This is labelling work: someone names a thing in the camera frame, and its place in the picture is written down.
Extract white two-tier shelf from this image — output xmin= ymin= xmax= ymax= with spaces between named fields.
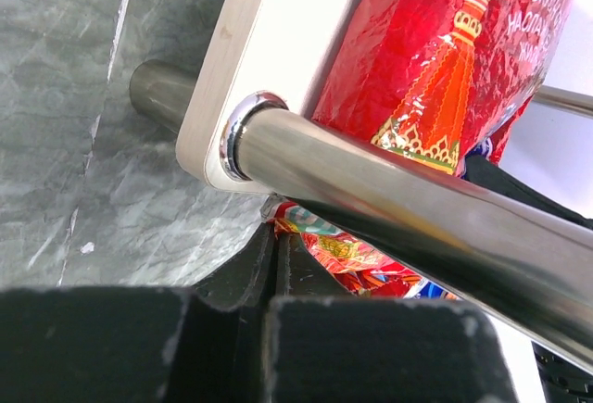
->
xmin=129 ymin=0 xmax=592 ymax=371

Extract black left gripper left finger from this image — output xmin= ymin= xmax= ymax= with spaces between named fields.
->
xmin=1 ymin=224 xmax=276 ymax=402

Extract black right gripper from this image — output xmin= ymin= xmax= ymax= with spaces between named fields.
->
xmin=462 ymin=155 xmax=592 ymax=230

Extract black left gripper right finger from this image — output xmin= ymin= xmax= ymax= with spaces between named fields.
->
xmin=263 ymin=233 xmax=517 ymax=402

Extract red candy bag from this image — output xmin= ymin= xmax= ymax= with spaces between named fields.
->
xmin=260 ymin=195 xmax=456 ymax=299
xmin=312 ymin=0 xmax=573 ymax=176

